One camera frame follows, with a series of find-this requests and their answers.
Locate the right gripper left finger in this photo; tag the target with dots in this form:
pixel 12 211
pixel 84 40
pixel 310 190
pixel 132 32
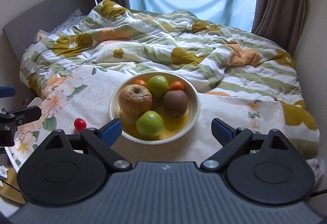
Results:
pixel 99 141

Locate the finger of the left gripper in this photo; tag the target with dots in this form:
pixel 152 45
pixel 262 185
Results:
pixel 7 91
pixel 20 117

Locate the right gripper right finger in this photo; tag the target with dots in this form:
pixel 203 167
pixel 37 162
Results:
pixel 235 142

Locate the small red tomato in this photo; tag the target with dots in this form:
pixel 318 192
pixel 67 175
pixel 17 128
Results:
pixel 80 125

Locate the small green apple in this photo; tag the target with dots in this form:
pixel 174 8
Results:
pixel 149 125

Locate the wrinkled red-yellow apple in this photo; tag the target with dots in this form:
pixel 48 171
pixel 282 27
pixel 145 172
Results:
pixel 134 100

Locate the brown kiwi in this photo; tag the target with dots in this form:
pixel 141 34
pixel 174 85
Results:
pixel 175 103

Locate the small mandarin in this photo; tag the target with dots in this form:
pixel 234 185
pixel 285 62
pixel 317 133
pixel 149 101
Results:
pixel 140 82
pixel 176 86

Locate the floral white tablecloth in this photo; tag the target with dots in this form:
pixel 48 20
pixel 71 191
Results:
pixel 91 93

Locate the grey headboard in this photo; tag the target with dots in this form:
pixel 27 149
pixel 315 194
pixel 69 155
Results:
pixel 45 16

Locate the cream bowl with duck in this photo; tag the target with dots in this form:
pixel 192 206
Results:
pixel 174 128

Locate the white plastic bag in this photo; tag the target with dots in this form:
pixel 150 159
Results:
pixel 318 168

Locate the patterned pillow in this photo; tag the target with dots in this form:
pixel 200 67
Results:
pixel 74 19

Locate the striped floral duvet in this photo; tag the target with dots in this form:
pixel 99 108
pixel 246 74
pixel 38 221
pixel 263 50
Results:
pixel 213 57

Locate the brown curtain right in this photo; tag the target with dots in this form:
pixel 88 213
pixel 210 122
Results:
pixel 280 21

